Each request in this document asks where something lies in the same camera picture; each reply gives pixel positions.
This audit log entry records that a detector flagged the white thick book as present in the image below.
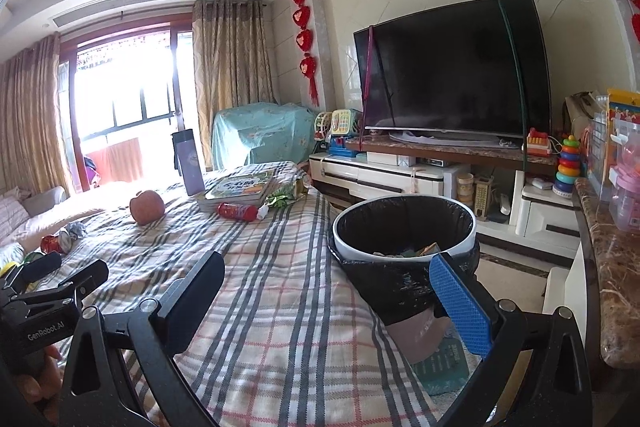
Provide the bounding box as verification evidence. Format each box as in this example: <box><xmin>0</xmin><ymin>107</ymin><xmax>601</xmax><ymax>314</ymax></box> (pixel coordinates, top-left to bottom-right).
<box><xmin>197</xmin><ymin>187</ymin><xmax>271</xmax><ymax>212</ymax></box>

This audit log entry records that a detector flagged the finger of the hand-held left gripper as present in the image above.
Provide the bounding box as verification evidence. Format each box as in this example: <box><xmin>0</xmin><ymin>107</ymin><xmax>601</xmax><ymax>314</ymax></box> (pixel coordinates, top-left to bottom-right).
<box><xmin>0</xmin><ymin>252</ymin><xmax>64</xmax><ymax>294</ymax></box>
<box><xmin>27</xmin><ymin>259</ymin><xmax>110</xmax><ymax>308</ymax></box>

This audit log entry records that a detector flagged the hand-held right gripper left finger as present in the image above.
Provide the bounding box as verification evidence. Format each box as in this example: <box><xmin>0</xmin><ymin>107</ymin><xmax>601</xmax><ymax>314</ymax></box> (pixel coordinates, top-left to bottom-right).
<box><xmin>59</xmin><ymin>249</ymin><xmax>227</xmax><ymax>427</ymax></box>

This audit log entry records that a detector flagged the red apple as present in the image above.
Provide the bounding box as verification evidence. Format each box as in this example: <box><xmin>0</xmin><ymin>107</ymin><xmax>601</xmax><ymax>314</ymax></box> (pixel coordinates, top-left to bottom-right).
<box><xmin>130</xmin><ymin>190</ymin><xmax>166</xmax><ymax>225</ymax></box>

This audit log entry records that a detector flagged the pink striped cushion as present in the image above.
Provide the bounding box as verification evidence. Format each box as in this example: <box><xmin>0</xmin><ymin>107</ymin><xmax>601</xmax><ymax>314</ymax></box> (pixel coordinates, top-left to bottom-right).
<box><xmin>0</xmin><ymin>197</ymin><xmax>31</xmax><ymax>248</ymax></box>

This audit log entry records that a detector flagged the brown bag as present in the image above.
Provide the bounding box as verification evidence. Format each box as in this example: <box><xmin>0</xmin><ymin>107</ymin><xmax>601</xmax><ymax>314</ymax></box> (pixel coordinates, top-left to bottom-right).
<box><xmin>565</xmin><ymin>92</ymin><xmax>608</xmax><ymax>138</ymax></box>

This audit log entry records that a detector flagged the teal cloth covered furniture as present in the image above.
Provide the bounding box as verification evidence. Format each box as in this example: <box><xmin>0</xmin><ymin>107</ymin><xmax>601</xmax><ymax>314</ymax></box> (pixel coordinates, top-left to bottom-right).
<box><xmin>211</xmin><ymin>102</ymin><xmax>318</xmax><ymax>172</ymax></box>

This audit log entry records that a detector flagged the beige patterned curtain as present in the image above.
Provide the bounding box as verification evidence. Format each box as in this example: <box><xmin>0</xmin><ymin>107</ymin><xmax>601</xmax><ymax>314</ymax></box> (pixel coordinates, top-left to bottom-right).
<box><xmin>0</xmin><ymin>33</ymin><xmax>76</xmax><ymax>195</ymax></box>
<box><xmin>192</xmin><ymin>0</ymin><xmax>278</xmax><ymax>170</ymax></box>

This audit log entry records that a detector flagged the ceiling air vent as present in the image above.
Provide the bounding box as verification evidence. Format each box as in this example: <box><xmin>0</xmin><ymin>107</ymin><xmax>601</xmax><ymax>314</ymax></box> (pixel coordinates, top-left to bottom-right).
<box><xmin>52</xmin><ymin>0</ymin><xmax>181</xmax><ymax>28</ymax></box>

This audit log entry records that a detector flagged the red knot wall hanging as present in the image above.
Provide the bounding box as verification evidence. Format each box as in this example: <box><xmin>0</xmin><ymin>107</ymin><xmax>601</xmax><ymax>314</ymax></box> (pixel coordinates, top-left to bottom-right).
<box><xmin>612</xmin><ymin>0</ymin><xmax>640</xmax><ymax>42</ymax></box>

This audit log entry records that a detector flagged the person's left hand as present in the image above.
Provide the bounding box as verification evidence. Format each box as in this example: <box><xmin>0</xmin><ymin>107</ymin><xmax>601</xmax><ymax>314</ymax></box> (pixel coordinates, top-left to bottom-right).
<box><xmin>12</xmin><ymin>342</ymin><xmax>65</xmax><ymax>405</ymax></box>

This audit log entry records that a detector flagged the red toy telephone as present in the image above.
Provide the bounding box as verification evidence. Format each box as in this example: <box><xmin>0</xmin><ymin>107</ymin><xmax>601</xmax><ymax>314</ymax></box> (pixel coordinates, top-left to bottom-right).
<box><xmin>527</xmin><ymin>128</ymin><xmax>553</xmax><ymax>156</ymax></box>

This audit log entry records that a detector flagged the pink clear plastic container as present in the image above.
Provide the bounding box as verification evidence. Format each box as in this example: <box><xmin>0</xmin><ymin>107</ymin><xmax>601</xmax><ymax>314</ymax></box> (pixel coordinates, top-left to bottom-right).
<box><xmin>610</xmin><ymin>117</ymin><xmax>640</xmax><ymax>233</ymax></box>

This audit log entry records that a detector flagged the stack of cream cups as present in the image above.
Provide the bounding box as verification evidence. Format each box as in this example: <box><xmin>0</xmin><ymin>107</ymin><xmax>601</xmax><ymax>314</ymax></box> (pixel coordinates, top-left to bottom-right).
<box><xmin>456</xmin><ymin>172</ymin><xmax>475</xmax><ymax>208</ymax></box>

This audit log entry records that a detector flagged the plaid blanket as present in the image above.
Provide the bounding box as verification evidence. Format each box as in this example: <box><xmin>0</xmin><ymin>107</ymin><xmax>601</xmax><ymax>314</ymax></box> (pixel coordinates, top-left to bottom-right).
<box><xmin>0</xmin><ymin>159</ymin><xmax>451</xmax><ymax>427</ymax></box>

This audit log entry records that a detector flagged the glass balcony door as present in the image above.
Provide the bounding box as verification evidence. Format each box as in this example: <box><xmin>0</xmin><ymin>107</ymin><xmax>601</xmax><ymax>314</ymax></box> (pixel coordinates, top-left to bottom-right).
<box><xmin>59</xmin><ymin>24</ymin><xmax>201</xmax><ymax>188</ymax></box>

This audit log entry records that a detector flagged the small red bottle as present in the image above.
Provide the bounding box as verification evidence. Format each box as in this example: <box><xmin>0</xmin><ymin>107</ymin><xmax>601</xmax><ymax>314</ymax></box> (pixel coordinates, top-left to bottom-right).
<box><xmin>217</xmin><ymin>202</ymin><xmax>261</xmax><ymax>223</ymax></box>

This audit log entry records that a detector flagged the rainbow stacking ring toy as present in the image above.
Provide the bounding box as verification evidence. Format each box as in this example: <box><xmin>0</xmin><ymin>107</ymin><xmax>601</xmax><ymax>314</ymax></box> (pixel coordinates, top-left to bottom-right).
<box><xmin>552</xmin><ymin>135</ymin><xmax>581</xmax><ymax>198</ymax></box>

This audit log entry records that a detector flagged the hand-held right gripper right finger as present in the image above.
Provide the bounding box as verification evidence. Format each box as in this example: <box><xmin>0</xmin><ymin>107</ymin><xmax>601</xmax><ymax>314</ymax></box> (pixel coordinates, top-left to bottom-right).
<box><xmin>429</xmin><ymin>253</ymin><xmax>594</xmax><ymax>427</ymax></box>

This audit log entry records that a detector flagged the yellow orange printed box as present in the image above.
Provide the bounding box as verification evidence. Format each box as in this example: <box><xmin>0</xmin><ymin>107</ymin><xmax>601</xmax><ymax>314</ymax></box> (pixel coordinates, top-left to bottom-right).
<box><xmin>605</xmin><ymin>88</ymin><xmax>640</xmax><ymax>142</ymax></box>

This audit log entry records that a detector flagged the marble top side cabinet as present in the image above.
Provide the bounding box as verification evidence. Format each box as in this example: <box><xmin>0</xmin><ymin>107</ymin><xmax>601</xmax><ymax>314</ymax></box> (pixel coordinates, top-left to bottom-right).
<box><xmin>542</xmin><ymin>177</ymin><xmax>640</xmax><ymax>408</ymax></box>

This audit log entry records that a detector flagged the clear plastic drawer box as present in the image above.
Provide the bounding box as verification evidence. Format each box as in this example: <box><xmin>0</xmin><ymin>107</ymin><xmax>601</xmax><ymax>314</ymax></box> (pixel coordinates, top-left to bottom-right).
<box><xmin>585</xmin><ymin>117</ymin><xmax>613</xmax><ymax>188</ymax></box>

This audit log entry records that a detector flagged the white trash bin black bag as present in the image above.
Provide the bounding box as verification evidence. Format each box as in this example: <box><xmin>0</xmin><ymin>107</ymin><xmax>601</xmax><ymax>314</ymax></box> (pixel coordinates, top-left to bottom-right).
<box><xmin>328</xmin><ymin>194</ymin><xmax>481</xmax><ymax>325</ymax></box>

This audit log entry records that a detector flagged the green cover children's book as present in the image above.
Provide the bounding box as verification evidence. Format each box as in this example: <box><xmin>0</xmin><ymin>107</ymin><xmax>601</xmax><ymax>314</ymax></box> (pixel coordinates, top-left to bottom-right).
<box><xmin>205</xmin><ymin>171</ymin><xmax>276</xmax><ymax>200</ymax></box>

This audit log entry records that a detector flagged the white pillow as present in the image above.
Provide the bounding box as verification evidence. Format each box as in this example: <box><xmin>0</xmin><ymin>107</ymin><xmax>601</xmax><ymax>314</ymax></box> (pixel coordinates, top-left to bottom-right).
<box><xmin>0</xmin><ymin>242</ymin><xmax>26</xmax><ymax>268</ymax></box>

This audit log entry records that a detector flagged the white rimmed trash can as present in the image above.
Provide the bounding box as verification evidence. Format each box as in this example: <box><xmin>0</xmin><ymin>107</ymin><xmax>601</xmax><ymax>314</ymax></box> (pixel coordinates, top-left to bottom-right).
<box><xmin>327</xmin><ymin>194</ymin><xmax>481</xmax><ymax>397</ymax></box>

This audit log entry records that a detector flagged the black flat screen television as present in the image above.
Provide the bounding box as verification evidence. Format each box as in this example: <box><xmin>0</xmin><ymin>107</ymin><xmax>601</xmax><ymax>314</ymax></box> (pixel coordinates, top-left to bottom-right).
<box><xmin>353</xmin><ymin>0</ymin><xmax>552</xmax><ymax>138</ymax></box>

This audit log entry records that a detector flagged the grey cushion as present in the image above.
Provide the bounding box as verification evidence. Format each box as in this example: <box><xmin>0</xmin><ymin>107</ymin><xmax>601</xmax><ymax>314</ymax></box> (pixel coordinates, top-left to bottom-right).
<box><xmin>22</xmin><ymin>186</ymin><xmax>68</xmax><ymax>218</ymax></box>

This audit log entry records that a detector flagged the flat white box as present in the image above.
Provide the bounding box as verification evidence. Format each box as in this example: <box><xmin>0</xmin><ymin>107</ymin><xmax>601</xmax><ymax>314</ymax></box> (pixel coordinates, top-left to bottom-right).
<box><xmin>367</xmin><ymin>154</ymin><xmax>416</xmax><ymax>168</ymax></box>

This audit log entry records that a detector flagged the toy telephone set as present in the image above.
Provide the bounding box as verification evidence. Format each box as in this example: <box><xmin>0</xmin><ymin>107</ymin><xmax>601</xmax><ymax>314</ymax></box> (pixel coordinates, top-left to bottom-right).
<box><xmin>327</xmin><ymin>109</ymin><xmax>363</xmax><ymax>158</ymax></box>

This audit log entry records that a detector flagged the red heart ornament string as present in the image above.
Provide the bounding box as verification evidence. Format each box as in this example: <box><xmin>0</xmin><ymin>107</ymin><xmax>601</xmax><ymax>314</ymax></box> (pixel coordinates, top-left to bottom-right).
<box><xmin>291</xmin><ymin>0</ymin><xmax>321</xmax><ymax>106</ymax></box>

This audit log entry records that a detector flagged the green snack packet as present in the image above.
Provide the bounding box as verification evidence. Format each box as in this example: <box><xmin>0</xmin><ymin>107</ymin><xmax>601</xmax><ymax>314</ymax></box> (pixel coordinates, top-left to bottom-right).
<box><xmin>265</xmin><ymin>174</ymin><xmax>311</xmax><ymax>208</ymax></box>

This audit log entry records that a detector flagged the white television cabinet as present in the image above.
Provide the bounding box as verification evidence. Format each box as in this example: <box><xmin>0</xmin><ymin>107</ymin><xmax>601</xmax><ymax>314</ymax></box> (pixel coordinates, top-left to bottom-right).
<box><xmin>308</xmin><ymin>137</ymin><xmax>583</xmax><ymax>253</ymax></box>

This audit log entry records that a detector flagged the crushed red can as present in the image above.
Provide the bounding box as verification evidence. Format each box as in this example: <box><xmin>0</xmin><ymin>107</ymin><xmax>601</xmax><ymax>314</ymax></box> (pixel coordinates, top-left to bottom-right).
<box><xmin>40</xmin><ymin>232</ymin><xmax>76</xmax><ymax>255</ymax></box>

